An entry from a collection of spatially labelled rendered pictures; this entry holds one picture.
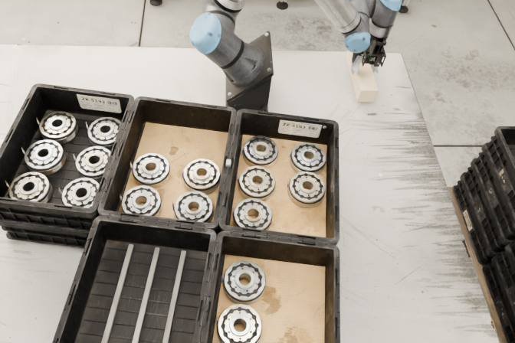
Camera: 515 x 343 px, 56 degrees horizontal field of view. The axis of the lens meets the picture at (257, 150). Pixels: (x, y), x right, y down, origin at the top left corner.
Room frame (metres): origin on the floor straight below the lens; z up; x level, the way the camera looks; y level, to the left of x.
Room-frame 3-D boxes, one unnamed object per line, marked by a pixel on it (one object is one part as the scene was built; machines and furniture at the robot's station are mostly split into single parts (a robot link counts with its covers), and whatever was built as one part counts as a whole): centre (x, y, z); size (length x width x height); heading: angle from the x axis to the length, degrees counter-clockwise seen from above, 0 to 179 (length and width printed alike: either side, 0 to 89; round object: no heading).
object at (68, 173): (0.74, 0.52, 0.87); 0.40 x 0.30 x 0.11; 1
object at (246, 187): (0.74, -0.01, 0.86); 0.10 x 0.10 x 0.01
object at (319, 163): (0.85, -0.15, 0.86); 0.10 x 0.10 x 0.01
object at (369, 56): (1.33, -0.35, 0.90); 0.09 x 0.08 x 0.12; 9
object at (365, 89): (1.36, -0.35, 0.75); 0.24 x 0.06 x 0.06; 9
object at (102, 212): (0.74, 0.22, 0.92); 0.40 x 0.30 x 0.02; 1
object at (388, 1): (1.34, -0.35, 1.06); 0.09 x 0.08 x 0.11; 92
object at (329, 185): (0.74, -0.08, 0.87); 0.40 x 0.30 x 0.11; 1
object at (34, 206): (0.74, 0.52, 0.92); 0.40 x 0.30 x 0.02; 1
